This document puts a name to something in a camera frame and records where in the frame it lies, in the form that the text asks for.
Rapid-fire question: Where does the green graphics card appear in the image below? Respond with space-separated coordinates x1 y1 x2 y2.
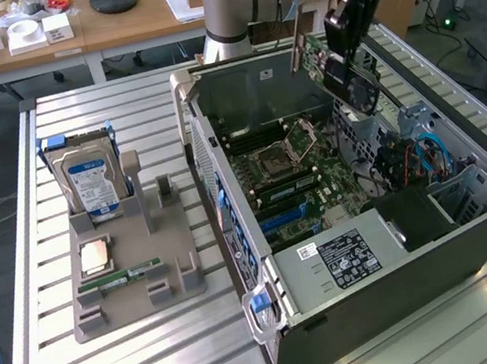
280 0 387 129

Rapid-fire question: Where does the perforated metal drive cage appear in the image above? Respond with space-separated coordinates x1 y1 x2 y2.
324 64 421 202

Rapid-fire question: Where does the metal socket cover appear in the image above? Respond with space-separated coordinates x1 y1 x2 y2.
282 114 324 166

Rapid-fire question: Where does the black RAM slot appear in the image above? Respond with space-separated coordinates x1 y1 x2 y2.
218 116 286 142
223 126 290 153
220 121 288 148
226 132 293 158

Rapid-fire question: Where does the black case fan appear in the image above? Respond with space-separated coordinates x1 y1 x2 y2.
368 136 426 196

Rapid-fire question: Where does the CPU socket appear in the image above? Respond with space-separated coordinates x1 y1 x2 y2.
250 137 306 186

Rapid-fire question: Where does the white paper stack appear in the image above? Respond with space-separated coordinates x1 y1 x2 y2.
164 0 207 27

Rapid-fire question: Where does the white chipset heat sink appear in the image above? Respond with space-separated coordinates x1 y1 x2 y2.
323 204 351 227

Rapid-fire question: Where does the blue expansion slot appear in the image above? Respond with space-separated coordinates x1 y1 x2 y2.
255 198 316 238

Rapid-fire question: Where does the grey power supply unit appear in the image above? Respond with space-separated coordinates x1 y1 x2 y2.
266 203 416 320

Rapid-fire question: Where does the open grey PC case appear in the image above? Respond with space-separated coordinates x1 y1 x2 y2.
164 0 487 364

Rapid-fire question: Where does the blue case latch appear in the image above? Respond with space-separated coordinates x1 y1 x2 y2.
249 292 273 317

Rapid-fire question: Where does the white cube box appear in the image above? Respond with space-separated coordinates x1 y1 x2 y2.
40 12 75 46

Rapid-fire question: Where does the red small parts pack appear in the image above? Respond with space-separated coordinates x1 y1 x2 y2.
45 0 76 16

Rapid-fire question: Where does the hard disk in blue caddy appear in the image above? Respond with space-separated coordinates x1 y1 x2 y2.
32 118 133 228

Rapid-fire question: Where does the bag of dark parts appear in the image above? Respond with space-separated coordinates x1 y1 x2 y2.
13 0 48 19

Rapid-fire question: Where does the flat white box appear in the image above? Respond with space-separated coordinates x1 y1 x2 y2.
5 26 51 59

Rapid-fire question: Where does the white tape roll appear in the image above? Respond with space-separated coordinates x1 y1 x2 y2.
5 18 41 46

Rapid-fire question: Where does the copper-toned CPU chip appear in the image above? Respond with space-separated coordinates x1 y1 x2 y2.
75 238 112 276

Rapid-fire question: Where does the grey parts rack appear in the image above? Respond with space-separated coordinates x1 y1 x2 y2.
43 139 217 347

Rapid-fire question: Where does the red disk wire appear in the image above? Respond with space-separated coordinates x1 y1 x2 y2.
395 146 417 187

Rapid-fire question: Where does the blue disk wire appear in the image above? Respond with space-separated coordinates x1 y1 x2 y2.
409 128 459 184

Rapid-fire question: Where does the silver disk bay bracket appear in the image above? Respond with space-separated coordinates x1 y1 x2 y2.
423 161 487 229

